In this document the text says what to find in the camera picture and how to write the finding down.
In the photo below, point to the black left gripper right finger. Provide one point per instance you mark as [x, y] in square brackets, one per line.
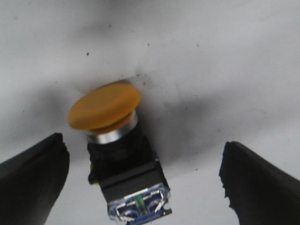
[259, 192]

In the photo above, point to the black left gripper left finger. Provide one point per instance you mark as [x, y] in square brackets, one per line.
[31, 182]

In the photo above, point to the yellow mushroom push button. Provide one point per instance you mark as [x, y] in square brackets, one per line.
[122, 161]

